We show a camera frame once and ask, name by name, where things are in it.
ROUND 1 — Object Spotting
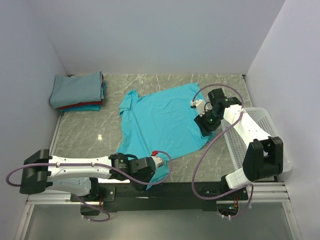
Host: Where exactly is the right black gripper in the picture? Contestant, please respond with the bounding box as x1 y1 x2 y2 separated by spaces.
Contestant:
194 108 223 138

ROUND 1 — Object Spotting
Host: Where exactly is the turquoise polo shirt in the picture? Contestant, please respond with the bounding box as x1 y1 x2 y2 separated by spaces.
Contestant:
116 82 216 191

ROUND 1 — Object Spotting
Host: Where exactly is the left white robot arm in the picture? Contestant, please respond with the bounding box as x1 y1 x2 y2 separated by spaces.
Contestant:
19 149 164 201

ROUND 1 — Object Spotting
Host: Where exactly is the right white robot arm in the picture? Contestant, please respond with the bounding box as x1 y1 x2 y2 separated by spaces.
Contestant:
190 88 284 200

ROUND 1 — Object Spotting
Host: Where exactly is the black base beam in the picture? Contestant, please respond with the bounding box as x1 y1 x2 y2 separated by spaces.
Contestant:
69 181 251 214

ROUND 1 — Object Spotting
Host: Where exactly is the folded teal t shirt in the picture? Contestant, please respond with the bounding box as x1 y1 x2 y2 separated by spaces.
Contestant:
60 81 108 114

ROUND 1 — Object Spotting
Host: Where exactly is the folded red t shirt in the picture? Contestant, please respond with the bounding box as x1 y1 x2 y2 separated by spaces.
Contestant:
58 82 104 111

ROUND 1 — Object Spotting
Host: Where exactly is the folded grey-blue t shirt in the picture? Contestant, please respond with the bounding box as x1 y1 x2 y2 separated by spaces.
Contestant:
50 72 104 109

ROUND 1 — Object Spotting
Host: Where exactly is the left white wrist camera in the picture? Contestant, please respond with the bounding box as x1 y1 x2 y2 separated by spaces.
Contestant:
151 150 166 170

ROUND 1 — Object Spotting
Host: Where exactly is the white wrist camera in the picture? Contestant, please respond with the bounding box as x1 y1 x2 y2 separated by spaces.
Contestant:
151 150 166 170
190 99 206 117

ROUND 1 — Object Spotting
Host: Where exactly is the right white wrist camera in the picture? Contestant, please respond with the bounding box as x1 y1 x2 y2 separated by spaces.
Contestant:
190 99 206 117

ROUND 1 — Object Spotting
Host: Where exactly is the aluminium frame rail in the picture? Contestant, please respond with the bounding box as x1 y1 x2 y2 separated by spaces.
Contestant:
26 182 291 205

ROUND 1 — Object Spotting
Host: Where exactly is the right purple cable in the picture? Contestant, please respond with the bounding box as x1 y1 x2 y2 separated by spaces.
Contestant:
190 83 254 219

